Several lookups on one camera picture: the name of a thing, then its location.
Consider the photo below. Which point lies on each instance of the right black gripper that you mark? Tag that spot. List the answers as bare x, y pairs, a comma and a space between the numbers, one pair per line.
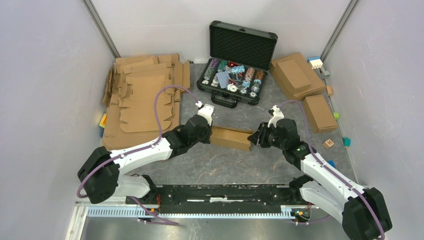
254, 138

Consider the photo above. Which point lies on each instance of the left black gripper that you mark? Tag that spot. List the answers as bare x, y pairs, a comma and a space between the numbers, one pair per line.
206, 139

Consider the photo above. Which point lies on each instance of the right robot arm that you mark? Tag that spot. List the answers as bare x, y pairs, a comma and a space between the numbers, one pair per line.
361, 211

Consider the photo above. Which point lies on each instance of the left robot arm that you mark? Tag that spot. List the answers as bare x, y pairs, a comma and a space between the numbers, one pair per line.
105, 173

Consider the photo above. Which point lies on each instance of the small folded cardboard box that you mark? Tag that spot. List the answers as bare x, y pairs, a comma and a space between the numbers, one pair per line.
319, 114

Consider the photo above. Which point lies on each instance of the large folded cardboard box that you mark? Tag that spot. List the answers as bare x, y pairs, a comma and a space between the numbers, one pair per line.
317, 85

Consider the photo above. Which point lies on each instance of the stack of flat cardboard blanks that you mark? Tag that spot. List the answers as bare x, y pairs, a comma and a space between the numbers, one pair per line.
143, 96

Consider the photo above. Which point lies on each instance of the wooden letter H cube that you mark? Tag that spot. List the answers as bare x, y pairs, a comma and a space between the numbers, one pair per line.
328, 144

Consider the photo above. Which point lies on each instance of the blue green stacked blocks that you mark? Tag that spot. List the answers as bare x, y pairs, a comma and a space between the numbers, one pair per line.
332, 164

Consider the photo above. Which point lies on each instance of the black poker chip case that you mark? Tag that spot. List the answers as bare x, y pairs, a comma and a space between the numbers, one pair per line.
239, 60

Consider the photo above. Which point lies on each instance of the green cube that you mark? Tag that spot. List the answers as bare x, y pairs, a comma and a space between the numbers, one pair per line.
336, 116

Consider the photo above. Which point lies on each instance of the small wooden cube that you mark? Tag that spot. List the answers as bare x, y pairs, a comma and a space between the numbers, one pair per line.
329, 91

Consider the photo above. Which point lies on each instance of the teal cube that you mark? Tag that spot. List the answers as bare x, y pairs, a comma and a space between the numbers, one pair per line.
346, 142

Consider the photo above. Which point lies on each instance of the grey toy block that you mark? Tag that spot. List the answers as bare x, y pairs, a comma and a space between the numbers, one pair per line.
324, 74

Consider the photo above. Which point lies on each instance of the blue white toy block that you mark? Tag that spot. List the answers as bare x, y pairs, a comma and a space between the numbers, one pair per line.
315, 62

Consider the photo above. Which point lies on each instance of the orange yellow block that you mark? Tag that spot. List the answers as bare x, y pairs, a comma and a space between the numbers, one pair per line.
102, 124

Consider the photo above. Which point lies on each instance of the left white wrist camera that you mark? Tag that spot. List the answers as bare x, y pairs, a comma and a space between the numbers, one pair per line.
206, 111

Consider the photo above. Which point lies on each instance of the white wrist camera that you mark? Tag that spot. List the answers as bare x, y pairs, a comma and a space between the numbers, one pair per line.
206, 111
276, 115

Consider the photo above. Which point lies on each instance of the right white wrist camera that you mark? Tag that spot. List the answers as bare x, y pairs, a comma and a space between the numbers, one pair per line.
276, 115

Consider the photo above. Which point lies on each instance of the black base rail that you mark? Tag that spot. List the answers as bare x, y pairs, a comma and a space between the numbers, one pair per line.
222, 199

